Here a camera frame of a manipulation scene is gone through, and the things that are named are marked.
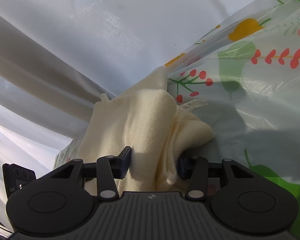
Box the cream knit garment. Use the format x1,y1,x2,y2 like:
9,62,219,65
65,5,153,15
78,67,214,193

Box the floral plastic table cover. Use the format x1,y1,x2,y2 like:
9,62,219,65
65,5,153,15
52,0,300,240

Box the white sheer curtain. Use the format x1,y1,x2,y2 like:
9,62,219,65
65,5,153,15
0,0,257,236

